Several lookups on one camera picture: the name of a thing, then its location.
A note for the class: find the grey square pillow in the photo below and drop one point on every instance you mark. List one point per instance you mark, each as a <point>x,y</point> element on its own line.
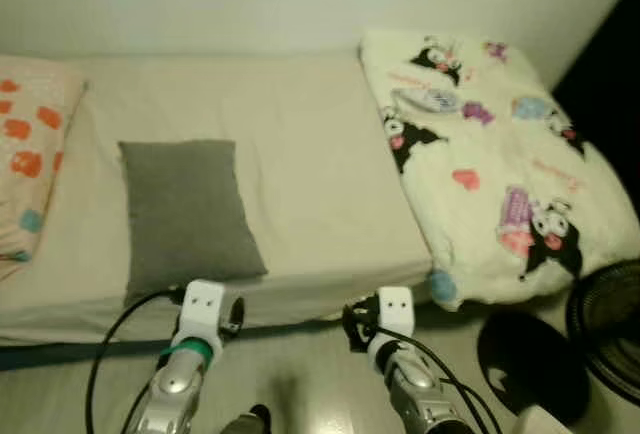
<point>185,209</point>

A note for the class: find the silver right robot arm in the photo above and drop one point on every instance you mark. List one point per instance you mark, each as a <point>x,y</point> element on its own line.
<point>420,399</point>

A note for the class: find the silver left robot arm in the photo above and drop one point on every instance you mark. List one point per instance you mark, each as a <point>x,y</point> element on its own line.
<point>175,389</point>

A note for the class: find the dark robot foot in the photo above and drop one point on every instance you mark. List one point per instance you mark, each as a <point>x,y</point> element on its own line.
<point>247,421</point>

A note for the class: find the black round fan base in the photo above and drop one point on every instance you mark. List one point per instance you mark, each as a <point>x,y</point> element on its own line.
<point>530,364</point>

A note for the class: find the beige sheeted bed mattress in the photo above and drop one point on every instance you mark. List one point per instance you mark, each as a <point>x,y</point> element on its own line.
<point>310,154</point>

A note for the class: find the white cartoon print blanket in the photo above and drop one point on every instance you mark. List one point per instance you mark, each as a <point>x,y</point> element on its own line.
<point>490,154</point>

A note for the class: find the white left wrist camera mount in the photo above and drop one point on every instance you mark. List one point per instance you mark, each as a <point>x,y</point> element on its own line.
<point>203,304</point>

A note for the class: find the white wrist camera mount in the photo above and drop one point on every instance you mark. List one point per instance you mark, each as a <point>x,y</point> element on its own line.
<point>203,304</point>
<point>395,306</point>

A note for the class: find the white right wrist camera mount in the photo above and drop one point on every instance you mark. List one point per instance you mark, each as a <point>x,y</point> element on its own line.
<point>395,306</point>

